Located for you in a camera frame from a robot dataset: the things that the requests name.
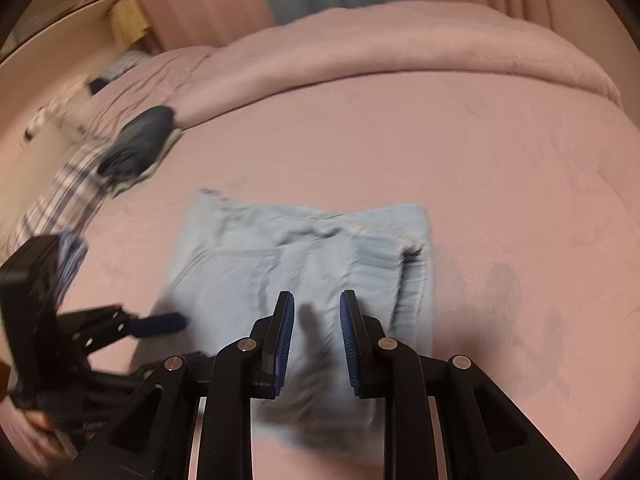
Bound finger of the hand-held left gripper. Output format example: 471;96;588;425
57;305;190;357
82;352;213;430

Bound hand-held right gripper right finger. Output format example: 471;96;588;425
339;290;581;480

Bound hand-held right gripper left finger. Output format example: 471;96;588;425
60;291;296;480

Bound light blue pants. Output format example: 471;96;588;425
150;189;436;456

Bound blue striped cloth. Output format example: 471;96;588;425
54;232;89;307

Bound plaid cloth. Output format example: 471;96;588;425
10;142;113;261

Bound dark blue folded cloth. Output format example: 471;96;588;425
97;106;177;181

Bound pink bed sheet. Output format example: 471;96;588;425
0;45;640;480

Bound pink duvet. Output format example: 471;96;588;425
90;2;624;132

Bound wooden shelf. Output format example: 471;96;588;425
0;0;157;63

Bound yellow box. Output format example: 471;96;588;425
111;0;154;45

